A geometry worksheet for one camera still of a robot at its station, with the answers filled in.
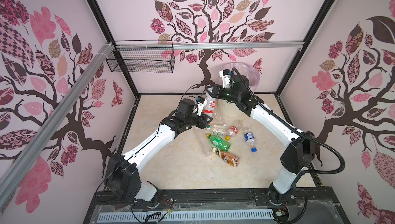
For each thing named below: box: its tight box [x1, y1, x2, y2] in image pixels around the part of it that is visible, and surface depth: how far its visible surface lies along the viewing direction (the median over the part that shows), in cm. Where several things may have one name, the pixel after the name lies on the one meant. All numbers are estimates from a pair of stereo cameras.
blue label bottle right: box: [243, 126, 258, 153], surface depth 94 cm
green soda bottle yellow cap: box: [206, 133, 231, 152], surface depth 90 cm
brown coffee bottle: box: [212, 146, 241, 168], surface depth 85 cm
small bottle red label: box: [227, 125, 240, 137], surface depth 96 cm
